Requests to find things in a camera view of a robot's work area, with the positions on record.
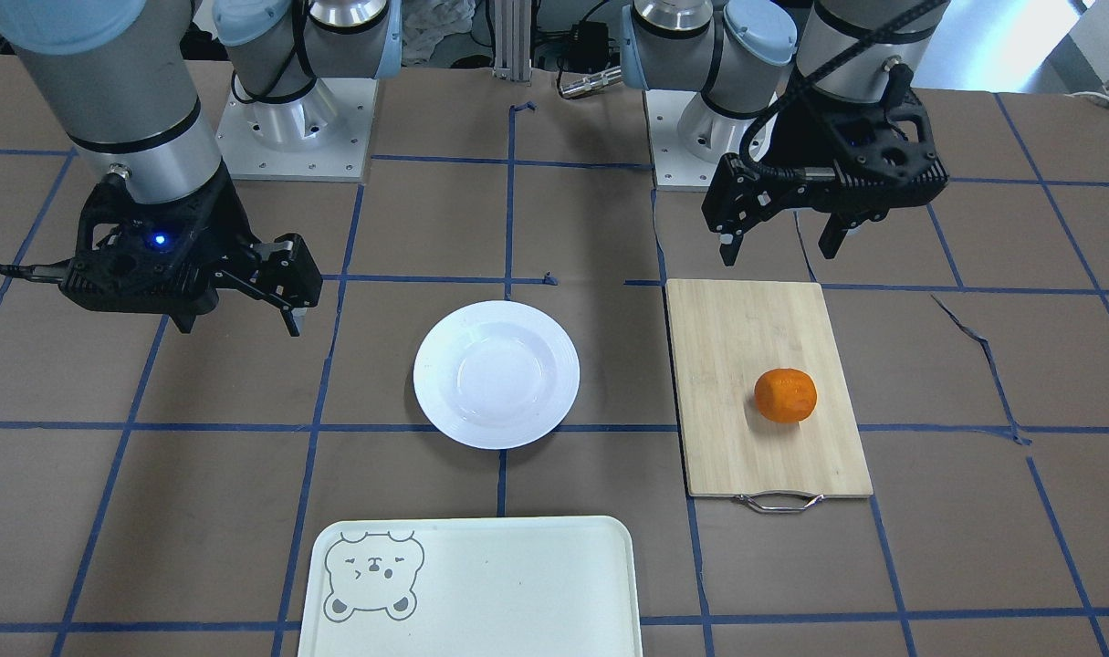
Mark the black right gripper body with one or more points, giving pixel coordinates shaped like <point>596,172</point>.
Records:
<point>228,222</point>

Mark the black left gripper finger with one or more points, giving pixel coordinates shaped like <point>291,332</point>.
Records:
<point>837,228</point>
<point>730,235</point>

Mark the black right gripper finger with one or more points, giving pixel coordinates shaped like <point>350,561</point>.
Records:
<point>184,323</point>
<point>294,318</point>

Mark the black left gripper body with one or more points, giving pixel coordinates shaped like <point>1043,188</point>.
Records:
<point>802,137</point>

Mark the orange fruit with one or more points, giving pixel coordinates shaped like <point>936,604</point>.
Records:
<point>785,395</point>

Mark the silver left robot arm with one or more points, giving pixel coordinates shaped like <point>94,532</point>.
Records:
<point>746,56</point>

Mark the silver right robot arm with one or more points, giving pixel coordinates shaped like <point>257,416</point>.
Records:
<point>113,74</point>

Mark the cream bear tray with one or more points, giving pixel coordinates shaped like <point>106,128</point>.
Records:
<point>548,586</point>

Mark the bamboo cutting board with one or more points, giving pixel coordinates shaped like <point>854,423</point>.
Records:
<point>724,335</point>

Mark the white round plate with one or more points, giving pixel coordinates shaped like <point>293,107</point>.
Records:
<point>496,375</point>

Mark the black power adapter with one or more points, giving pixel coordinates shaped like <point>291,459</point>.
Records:
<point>588,48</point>

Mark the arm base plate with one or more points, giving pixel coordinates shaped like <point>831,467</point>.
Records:
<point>322,137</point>
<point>687,138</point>

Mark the aluminium profile post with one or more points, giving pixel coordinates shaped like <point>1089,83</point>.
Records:
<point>512,37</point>

